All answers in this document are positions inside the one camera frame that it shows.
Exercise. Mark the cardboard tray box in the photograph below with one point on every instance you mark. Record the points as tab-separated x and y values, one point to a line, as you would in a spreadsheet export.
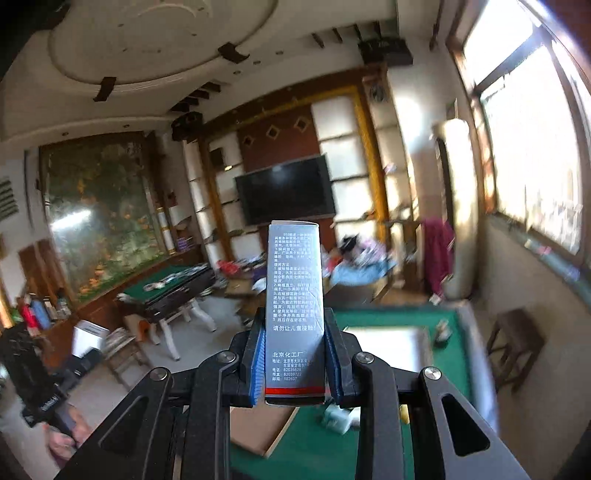
260	429

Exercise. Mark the black television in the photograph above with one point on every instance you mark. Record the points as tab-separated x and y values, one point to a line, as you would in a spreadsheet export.
295	190

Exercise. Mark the wooden stool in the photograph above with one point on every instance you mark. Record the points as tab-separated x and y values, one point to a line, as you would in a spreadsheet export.
513	347

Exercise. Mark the gold shallow box tray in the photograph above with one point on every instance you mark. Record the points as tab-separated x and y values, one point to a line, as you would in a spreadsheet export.
403	347

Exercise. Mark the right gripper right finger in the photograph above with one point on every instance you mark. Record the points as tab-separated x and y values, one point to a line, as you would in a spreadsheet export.
411	419

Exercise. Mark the landscape wall painting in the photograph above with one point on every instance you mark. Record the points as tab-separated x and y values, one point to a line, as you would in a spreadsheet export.
100	210

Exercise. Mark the pile of clothes bags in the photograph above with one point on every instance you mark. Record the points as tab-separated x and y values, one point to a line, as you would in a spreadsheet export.
357	261

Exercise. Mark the silver red carton box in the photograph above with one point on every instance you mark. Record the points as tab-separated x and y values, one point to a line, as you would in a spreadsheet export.
295	321

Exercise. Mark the dark jar with knob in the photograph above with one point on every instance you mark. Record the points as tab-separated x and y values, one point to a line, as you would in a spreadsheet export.
443	334

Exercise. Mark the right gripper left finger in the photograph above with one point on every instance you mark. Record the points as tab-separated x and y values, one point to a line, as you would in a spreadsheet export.
176	425

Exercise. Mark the maroon cloth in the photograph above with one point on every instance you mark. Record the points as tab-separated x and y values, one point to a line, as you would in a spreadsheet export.
439	238

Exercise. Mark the white floor air conditioner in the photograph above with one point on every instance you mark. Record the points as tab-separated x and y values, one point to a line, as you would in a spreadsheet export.
454	152

